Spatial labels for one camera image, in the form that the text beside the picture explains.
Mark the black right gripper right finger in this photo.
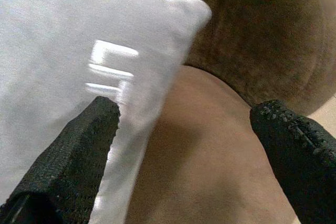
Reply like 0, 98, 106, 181
249, 99, 336, 224

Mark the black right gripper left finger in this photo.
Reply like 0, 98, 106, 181
0, 95, 121, 224

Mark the white square pillow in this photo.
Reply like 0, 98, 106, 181
0, 0, 213, 224

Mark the brown round velvet sofa chair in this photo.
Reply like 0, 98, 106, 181
70, 0, 336, 224

